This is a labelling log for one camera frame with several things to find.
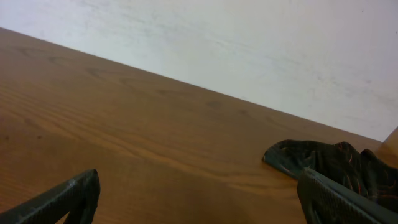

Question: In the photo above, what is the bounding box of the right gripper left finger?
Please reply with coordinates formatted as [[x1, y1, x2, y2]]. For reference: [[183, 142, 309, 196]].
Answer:
[[1, 169, 100, 224]]

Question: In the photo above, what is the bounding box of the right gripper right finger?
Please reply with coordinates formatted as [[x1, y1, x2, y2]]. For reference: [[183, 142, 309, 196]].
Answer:
[[297, 168, 397, 224]]

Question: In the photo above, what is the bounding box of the black patterned shirt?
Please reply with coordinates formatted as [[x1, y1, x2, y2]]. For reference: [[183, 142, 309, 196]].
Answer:
[[263, 140, 397, 212]]

